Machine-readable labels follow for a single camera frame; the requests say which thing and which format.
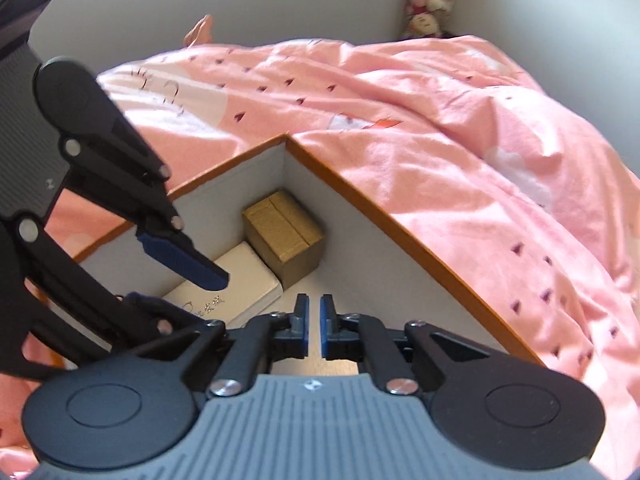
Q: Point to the pink fabric piece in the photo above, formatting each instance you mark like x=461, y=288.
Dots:
x=200, y=30

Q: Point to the white glasses case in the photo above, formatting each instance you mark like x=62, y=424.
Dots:
x=240, y=280

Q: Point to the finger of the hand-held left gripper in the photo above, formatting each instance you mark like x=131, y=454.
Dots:
x=185, y=260
x=145, y=310

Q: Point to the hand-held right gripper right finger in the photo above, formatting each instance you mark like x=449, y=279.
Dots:
x=325, y=327

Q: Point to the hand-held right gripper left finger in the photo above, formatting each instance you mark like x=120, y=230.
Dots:
x=300, y=327

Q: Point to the pink printed blanket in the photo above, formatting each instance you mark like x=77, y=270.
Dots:
x=400, y=110

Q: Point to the orange-rimmed cardboard box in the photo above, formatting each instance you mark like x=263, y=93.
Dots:
x=380, y=280

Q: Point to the gold cardboard box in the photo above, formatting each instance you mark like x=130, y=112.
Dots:
x=280, y=230

